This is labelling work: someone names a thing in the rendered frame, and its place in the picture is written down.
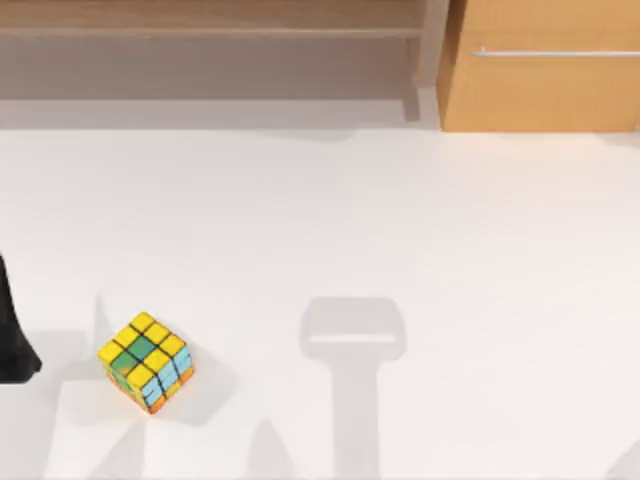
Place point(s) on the colourful puzzle cube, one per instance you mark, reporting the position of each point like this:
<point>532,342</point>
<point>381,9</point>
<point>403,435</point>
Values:
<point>145,362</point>

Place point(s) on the open wooden shelf unit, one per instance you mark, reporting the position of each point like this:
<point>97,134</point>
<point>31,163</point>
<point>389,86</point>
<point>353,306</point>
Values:
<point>210,50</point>

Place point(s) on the wooden cupboard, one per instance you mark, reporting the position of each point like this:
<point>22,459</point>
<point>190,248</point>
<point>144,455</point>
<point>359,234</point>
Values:
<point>540,90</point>

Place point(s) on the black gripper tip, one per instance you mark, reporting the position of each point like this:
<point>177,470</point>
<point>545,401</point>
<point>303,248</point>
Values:
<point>11,345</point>

